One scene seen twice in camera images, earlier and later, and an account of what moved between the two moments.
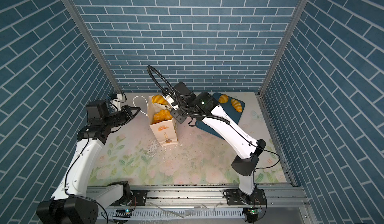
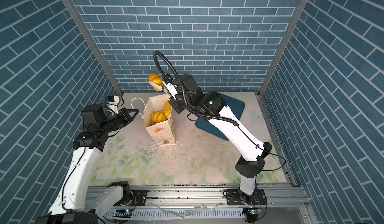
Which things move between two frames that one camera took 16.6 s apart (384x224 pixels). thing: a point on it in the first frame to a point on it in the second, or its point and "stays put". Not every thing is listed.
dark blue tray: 230,110 stays put
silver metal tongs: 169,106 to 165,88
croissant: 236,105 to 167,109
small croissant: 159,99 to 157,116
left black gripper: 125,110 stays put
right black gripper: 177,116 to 178,107
